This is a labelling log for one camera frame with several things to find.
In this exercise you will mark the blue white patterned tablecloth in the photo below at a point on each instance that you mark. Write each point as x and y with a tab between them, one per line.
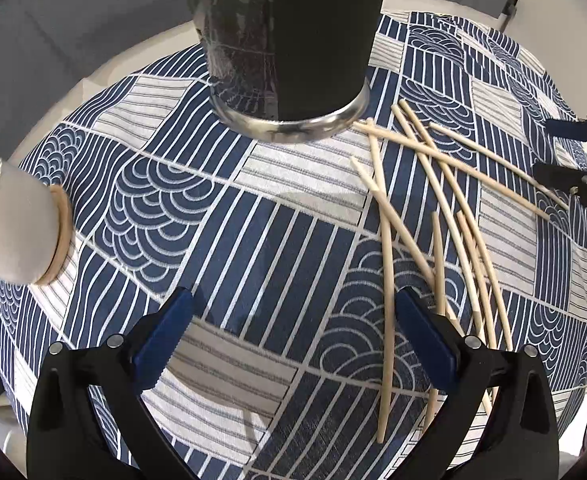
198	240

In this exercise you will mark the pile of bamboo chopsticks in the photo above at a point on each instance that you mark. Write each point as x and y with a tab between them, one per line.
387	260

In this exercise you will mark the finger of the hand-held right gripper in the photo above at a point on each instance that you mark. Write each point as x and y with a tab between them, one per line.
568	128
556	173

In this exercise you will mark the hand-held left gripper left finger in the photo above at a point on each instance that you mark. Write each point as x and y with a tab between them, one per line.
166	340

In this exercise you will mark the black metal-rimmed cup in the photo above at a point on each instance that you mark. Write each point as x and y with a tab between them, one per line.
313	35

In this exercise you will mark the round wooden coaster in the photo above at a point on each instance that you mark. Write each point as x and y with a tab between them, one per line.
63	230

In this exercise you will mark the small potted plant white pot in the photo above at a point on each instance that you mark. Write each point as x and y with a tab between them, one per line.
18	220

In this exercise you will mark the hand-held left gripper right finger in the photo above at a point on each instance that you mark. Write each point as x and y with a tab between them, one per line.
423	335

